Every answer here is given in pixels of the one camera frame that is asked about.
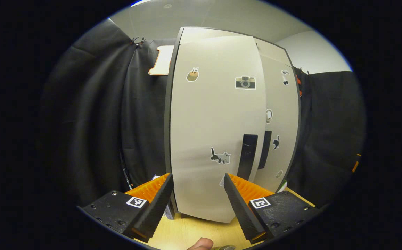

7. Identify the white cabinet door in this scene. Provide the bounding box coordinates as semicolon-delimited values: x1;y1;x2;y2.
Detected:
255;52;300;193
170;35;267;223

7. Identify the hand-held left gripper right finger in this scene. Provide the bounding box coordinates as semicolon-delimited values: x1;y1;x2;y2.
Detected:
223;173;321;244

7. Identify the white and grey cabinet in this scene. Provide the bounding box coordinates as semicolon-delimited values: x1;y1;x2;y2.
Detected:
164;26;302;223

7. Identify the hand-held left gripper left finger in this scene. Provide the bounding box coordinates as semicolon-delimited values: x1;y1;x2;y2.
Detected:
77;173;174;243

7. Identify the black backdrop cloth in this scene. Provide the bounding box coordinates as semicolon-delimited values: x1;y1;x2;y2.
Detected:
38;19;366;209

